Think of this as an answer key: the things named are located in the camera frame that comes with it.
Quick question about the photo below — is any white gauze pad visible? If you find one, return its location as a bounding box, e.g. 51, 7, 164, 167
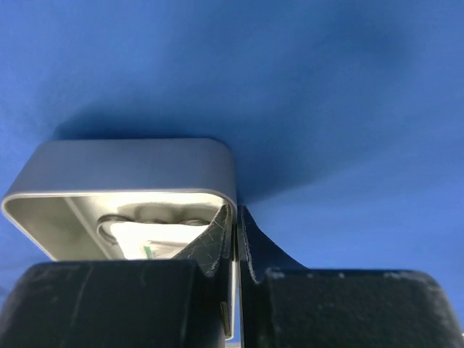
96, 215, 210, 260

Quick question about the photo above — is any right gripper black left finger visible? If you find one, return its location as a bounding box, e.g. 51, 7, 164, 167
1, 206, 232, 347

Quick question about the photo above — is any blue surgical drape cloth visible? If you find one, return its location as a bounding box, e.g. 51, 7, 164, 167
1, 1, 463, 308

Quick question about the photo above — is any metal instrument tray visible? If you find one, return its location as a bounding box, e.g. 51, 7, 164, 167
1, 138, 237, 342

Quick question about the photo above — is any white suture packet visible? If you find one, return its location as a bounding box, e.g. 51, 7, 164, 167
141, 241, 185, 260

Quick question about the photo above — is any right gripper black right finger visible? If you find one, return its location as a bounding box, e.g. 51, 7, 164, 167
236, 207, 463, 347

